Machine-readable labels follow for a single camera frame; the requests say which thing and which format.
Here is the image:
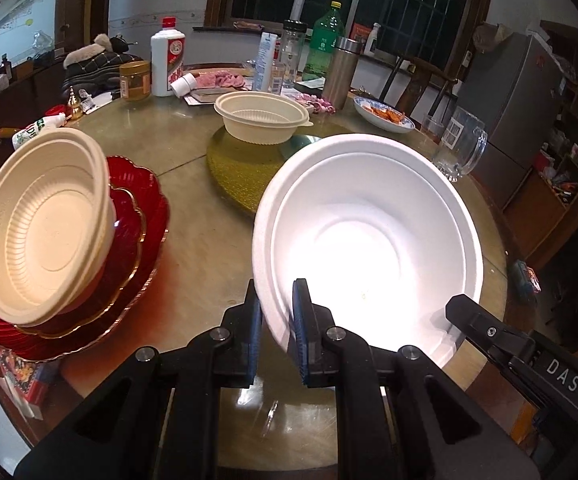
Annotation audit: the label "glass beer mug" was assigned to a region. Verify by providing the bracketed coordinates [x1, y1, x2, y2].
[431, 105, 490, 184]

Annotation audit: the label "stainless steel thermos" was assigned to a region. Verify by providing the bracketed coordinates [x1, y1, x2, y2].
[322, 36, 365, 112]

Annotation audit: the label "white liquor bottle red cap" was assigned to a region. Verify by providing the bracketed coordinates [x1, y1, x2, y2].
[149, 17, 186, 99]

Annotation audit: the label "clear bottle with black cap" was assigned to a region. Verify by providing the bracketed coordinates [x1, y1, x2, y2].
[278, 19, 308, 87]

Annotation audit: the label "wooden framed mirror cabinet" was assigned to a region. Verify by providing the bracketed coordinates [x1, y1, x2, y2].
[0, 0, 100, 126]

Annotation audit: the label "blue patterned dish with food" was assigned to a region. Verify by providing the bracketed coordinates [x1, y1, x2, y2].
[352, 95, 416, 135]

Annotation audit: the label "board with sliced meat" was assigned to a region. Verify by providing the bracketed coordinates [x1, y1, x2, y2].
[183, 62, 252, 107]

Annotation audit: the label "grey refrigerator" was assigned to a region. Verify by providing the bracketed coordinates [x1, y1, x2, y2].
[456, 30, 570, 212]

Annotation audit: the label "stack of red plates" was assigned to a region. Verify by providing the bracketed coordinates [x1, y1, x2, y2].
[0, 155, 171, 363]

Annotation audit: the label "white and blue carton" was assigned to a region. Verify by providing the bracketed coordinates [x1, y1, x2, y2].
[253, 32, 285, 95]

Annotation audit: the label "green plastic bottle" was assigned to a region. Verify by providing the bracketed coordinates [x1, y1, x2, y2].
[302, 1, 345, 82]

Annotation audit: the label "white foam bowl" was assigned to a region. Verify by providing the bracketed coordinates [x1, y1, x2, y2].
[268, 151, 470, 356]
[252, 133, 485, 369]

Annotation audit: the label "black quilted jacket fur trim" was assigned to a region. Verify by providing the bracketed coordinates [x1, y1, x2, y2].
[62, 33, 146, 102]

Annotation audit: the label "pink wrapped sweets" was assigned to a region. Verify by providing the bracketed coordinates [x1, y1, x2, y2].
[288, 90, 338, 115]

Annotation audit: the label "dark wooden chair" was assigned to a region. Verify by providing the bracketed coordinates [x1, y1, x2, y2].
[379, 52, 463, 122]

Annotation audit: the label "small white cup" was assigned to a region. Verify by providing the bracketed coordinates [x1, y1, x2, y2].
[170, 72, 198, 97]

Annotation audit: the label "gold glitter round mat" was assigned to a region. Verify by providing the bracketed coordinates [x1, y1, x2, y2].
[206, 124, 322, 217]

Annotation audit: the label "small drinking glass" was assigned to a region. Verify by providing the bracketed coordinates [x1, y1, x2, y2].
[421, 114, 445, 145]

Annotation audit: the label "amber jar with gold lid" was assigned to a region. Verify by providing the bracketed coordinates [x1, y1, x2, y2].
[119, 60, 152, 102]

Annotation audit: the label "white bottle green label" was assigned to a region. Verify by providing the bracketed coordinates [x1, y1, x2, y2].
[11, 106, 68, 151]

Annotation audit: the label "small gold bottle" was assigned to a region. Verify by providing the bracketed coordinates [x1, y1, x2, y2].
[66, 85, 86, 121]

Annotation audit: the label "blue and red packet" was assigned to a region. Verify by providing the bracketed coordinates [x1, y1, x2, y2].
[513, 259, 543, 297]

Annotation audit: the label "beige ribbed plastic bowl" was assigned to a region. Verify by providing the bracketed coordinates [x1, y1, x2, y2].
[0, 127, 118, 326]
[214, 91, 316, 145]

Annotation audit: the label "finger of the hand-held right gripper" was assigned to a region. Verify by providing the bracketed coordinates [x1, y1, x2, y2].
[445, 294, 536, 362]

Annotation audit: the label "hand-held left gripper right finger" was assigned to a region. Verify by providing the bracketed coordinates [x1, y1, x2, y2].
[291, 278, 542, 480]

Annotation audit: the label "white bottle on windowsill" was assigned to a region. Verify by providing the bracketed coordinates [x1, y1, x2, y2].
[363, 22, 382, 57]

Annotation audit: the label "red gold-rimmed glass plate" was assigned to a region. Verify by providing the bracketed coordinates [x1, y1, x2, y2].
[16, 184, 146, 342]

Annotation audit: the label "red printed packet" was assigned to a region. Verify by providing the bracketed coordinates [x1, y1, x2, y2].
[0, 347, 60, 411]

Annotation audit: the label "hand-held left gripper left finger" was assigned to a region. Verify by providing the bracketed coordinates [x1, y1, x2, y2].
[14, 280, 263, 480]

